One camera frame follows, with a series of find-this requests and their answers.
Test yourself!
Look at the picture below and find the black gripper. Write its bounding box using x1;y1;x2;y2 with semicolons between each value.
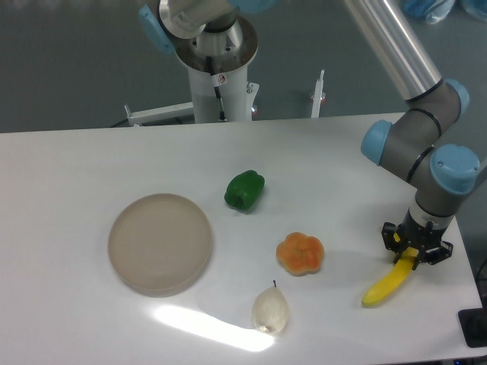
381;222;454;271

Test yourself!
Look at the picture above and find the yellow banana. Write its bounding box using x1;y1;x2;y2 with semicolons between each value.
361;247;419;308

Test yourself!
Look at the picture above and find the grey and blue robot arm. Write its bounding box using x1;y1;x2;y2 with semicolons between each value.
138;1;486;265

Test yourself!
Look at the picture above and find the black device at table edge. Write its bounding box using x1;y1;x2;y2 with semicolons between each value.
458;308;486;348

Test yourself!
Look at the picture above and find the orange bread roll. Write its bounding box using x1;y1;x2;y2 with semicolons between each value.
275;232;325;276

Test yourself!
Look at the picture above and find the pale translucent pear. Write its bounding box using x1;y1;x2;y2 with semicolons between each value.
251;281;290;335

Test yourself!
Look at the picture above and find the green bell pepper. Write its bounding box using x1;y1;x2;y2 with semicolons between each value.
224;170;265;211

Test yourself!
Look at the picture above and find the blue plastic bag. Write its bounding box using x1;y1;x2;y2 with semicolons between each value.
400;0;455;24

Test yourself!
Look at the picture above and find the clear plastic bag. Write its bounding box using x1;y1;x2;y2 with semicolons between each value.
460;0;487;23

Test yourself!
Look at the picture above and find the beige round plate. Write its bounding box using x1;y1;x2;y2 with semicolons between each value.
107;193;213;297

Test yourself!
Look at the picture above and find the white right support bracket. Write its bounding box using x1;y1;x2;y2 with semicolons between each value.
310;69;326;119

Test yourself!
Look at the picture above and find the white support bracket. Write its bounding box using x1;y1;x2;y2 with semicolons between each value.
124;102;193;126
310;69;326;119

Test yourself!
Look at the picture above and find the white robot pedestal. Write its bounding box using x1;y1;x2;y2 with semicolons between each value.
176;16;259;123

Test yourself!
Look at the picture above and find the white left support bracket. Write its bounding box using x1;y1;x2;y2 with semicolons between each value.
124;102;193;126

